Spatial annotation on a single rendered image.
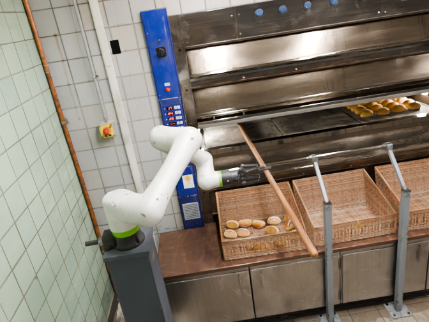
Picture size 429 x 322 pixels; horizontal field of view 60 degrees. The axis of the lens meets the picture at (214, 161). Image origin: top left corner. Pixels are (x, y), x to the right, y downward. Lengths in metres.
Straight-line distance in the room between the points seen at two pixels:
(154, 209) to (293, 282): 1.40
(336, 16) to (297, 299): 1.90
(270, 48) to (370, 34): 0.67
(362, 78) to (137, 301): 2.00
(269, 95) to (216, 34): 0.54
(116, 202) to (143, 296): 0.49
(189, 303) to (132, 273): 0.97
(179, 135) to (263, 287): 1.30
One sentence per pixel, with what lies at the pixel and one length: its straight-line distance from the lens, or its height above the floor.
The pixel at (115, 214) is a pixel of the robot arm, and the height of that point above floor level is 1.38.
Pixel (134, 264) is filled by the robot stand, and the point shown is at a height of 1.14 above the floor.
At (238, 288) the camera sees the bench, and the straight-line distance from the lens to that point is 2.59.
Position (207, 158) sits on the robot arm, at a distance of 2.13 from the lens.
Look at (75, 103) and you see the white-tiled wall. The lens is 2.64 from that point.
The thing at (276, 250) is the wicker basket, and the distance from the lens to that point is 2.50.
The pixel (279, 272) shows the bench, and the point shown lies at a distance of 2.56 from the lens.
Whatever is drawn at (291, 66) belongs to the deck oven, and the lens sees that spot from 2.58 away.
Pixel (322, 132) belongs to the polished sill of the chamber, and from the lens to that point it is 2.77.
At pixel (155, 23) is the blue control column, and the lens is 2.44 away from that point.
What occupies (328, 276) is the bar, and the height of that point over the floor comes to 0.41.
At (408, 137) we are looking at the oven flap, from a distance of 3.08.
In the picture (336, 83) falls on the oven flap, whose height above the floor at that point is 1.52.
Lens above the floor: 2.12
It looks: 23 degrees down
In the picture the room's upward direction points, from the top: 9 degrees counter-clockwise
